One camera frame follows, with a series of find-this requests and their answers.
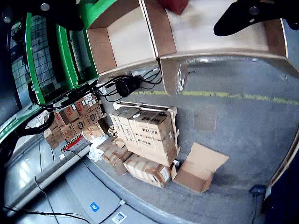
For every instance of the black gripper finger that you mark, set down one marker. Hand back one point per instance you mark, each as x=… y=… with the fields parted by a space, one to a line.
x=58 y=11
x=257 y=11

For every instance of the red box silver top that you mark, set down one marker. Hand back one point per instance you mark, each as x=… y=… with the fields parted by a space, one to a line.
x=175 y=5

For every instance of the open brown cardboard box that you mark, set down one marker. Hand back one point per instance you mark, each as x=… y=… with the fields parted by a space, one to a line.
x=205 y=35
x=126 y=39

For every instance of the cardboard box red Alley print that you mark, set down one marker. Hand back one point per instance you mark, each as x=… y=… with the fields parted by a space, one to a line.
x=93 y=133
x=70 y=114

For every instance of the cardboard box oval logo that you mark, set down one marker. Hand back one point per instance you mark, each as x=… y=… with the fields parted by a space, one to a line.
x=80 y=125
x=94 y=116

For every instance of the cardboard box small label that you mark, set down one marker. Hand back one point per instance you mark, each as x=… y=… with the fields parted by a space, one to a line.
x=121 y=123

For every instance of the tall cardboard sheet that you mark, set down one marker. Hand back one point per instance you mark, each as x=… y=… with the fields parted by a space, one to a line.
x=287 y=158

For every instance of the taped cardboard box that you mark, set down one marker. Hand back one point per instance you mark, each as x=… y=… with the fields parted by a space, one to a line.
x=144 y=169
x=114 y=151

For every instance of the empty cardboard box with flaps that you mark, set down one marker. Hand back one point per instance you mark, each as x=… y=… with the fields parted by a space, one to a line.
x=198 y=168

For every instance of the green metal shelf unit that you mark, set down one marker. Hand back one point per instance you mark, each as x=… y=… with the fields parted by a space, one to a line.
x=67 y=58

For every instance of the red strip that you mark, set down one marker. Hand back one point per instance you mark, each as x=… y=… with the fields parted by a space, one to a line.
x=72 y=142

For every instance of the crumpled white plastic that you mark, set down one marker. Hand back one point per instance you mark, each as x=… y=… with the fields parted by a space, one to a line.
x=97 y=151

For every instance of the black floodlight on stand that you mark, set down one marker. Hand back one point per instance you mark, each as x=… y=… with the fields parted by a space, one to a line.
x=257 y=189

